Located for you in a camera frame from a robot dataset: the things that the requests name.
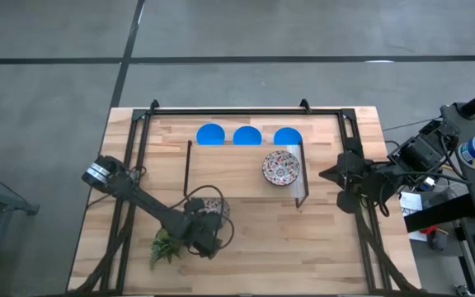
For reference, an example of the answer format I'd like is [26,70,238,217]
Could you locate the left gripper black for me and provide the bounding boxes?
[181,197,224,260]

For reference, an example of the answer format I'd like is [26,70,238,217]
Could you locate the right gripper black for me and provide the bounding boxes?
[318,151,366,215]

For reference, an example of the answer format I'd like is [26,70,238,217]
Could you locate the patterned ceramic mini bowl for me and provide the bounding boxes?
[201,197,231,230]
[261,149,301,187]

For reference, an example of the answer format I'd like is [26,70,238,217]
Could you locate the wooden shelf riser black legs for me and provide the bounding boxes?
[182,139,311,210]

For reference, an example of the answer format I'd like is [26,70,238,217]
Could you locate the small green potted plant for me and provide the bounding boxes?
[149,228,187,270]

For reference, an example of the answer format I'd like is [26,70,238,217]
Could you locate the blue round disc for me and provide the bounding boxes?
[273,126,303,146]
[196,122,226,146]
[233,125,263,146]

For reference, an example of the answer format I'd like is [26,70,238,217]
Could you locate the white paper sheet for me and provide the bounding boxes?
[400,191,424,217]

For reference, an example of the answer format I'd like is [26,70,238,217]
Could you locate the black support beam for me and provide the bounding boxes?
[404,193,475,233]

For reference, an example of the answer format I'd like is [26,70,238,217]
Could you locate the small dark grey object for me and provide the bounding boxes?
[428,230,449,252]

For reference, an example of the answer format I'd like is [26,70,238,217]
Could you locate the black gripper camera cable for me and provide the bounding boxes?
[167,184,236,251]

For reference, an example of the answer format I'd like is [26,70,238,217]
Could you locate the thin grey cable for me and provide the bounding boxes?
[381,118,433,132]

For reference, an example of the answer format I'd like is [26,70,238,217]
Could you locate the black metal table frame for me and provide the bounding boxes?
[68,98,424,297]

